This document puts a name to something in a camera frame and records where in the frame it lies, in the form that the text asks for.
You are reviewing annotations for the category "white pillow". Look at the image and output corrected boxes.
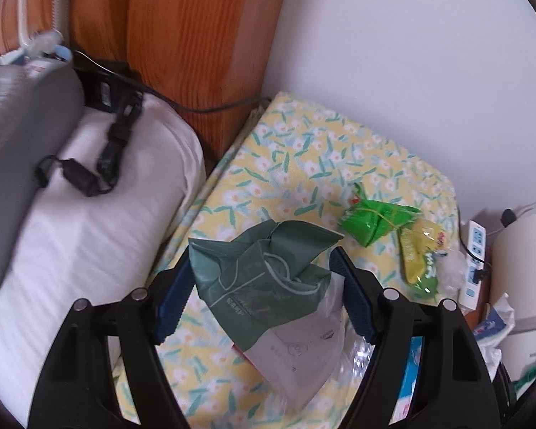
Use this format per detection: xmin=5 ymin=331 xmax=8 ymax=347
xmin=0 ymin=94 xmax=207 ymax=425

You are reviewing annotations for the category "yellow floral pillow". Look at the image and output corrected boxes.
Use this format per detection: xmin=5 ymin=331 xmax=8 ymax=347
xmin=109 ymin=92 xmax=461 ymax=429

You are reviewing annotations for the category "clear crumpled plastic wrapper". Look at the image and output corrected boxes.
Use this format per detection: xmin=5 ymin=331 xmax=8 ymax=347
xmin=437 ymin=250 xmax=469 ymax=291

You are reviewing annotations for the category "wooden headboard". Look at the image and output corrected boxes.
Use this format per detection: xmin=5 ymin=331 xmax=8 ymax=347
xmin=0 ymin=0 xmax=296 ymax=162

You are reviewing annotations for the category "black power adapter with cable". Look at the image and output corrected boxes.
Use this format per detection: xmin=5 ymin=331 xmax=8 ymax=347
xmin=35 ymin=50 xmax=272 ymax=198

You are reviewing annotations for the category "wooden nightstand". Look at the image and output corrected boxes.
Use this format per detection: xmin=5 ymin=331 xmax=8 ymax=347
xmin=463 ymin=306 xmax=492 ymax=336

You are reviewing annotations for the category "blue white paper packet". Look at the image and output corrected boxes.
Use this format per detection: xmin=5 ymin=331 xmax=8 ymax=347
xmin=395 ymin=335 xmax=426 ymax=417

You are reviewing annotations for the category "bright green crumpled wrapper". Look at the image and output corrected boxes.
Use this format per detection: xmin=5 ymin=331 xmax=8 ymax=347
xmin=338 ymin=183 xmax=421 ymax=247

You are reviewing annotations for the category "yellow green snack packet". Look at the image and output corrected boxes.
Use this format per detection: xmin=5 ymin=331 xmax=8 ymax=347
xmin=398 ymin=219 xmax=451 ymax=299

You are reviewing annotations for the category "clear plastic bag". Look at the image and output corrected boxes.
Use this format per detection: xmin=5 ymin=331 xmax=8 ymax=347
xmin=301 ymin=322 xmax=378 ymax=429

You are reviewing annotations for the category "white cylindrical appliance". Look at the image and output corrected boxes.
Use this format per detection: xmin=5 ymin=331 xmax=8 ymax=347
xmin=491 ymin=212 xmax=536 ymax=396

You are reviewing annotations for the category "white ribbed hose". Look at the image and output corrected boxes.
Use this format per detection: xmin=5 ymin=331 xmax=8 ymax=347
xmin=0 ymin=0 xmax=79 ymax=65

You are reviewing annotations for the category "dark green plastic packet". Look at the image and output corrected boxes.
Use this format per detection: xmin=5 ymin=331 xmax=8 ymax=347
xmin=188 ymin=220 xmax=346 ymax=407

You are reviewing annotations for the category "crumpled white tissue pack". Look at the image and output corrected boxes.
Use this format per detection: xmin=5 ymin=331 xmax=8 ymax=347
xmin=473 ymin=292 xmax=516 ymax=369

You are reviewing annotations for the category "green cloth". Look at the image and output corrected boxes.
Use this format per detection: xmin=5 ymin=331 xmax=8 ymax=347
xmin=511 ymin=360 xmax=536 ymax=394

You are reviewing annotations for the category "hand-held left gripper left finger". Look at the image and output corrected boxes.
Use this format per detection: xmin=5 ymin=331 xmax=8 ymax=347
xmin=29 ymin=247 xmax=198 ymax=429

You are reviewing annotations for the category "grey bedside machine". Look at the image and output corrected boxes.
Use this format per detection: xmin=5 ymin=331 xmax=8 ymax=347
xmin=0 ymin=54 xmax=86 ymax=293

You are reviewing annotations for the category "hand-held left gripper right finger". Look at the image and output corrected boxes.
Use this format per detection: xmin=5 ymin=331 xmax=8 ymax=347
xmin=329 ymin=246 xmax=509 ymax=429

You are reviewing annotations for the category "white power strip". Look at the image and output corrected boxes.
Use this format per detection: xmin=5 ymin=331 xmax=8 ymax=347
xmin=456 ymin=220 xmax=487 ymax=310

